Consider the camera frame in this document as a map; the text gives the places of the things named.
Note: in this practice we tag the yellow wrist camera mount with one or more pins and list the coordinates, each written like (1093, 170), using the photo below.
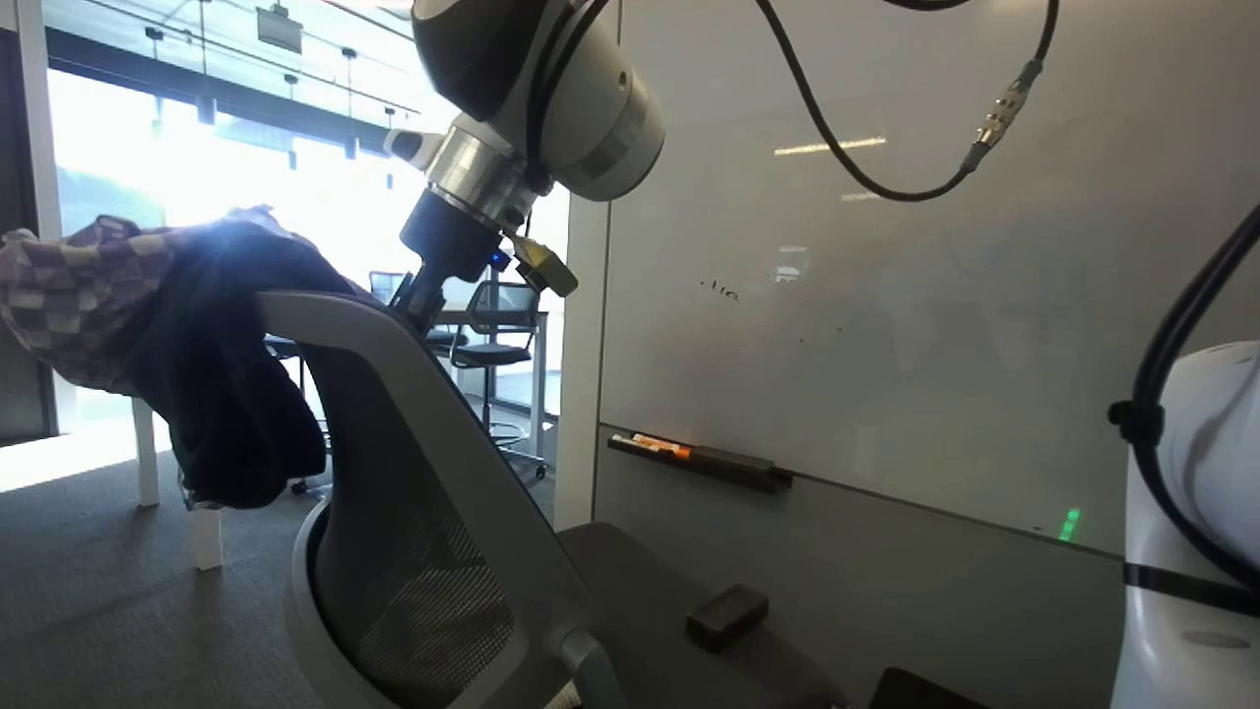
(543, 266)

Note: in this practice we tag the grey office chair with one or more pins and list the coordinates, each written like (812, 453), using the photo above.
(423, 495)

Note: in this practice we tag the whiteboard marker tray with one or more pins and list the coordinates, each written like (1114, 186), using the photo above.
(736, 466)

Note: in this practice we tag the white table leg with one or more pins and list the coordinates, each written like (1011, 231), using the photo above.
(145, 453)

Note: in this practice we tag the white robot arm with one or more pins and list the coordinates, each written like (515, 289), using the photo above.
(935, 320)

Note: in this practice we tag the orange marker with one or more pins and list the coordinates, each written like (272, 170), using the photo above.
(657, 445)

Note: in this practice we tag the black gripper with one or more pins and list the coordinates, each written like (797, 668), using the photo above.
(451, 243)

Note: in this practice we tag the dark navy garment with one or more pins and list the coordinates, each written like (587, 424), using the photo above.
(237, 424)

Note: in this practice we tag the background office chair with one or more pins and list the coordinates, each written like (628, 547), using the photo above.
(495, 328)

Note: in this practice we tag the black whiteboard eraser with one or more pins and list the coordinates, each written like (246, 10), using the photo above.
(725, 614)

